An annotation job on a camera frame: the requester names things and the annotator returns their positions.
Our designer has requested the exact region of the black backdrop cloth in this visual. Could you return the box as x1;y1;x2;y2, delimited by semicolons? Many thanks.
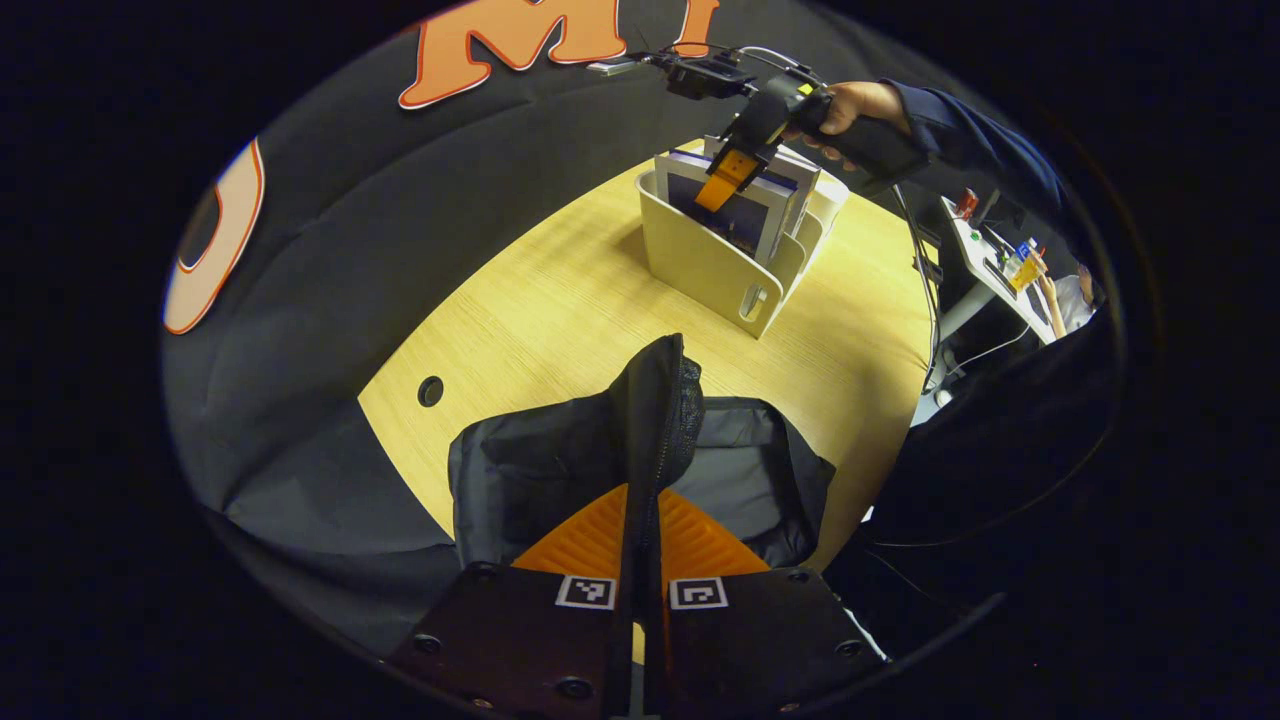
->
162;0;1011;656

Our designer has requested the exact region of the white bookshelf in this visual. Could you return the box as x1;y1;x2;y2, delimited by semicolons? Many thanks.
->
636;135;852;341

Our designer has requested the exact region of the black schoolbag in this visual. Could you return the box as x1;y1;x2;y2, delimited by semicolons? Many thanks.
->
447;334;837;571

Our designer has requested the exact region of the blue book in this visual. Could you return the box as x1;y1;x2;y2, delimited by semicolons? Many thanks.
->
655;148;803;267

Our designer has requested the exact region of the white side desk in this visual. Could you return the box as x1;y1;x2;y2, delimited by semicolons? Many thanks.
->
938;193;1057;347

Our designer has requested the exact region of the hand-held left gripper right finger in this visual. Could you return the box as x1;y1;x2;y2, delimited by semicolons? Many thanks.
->
643;488;891;720

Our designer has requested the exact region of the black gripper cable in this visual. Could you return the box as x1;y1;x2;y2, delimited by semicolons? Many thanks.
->
890;183;945;396

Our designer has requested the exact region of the small yellow box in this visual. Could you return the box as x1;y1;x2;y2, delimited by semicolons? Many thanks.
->
1004;240;1047;293

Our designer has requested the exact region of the white book with grey photo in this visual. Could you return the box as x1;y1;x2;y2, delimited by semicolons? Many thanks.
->
703;135;823;243

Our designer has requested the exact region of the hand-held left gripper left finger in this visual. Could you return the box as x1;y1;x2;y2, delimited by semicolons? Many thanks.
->
388;484;633;720

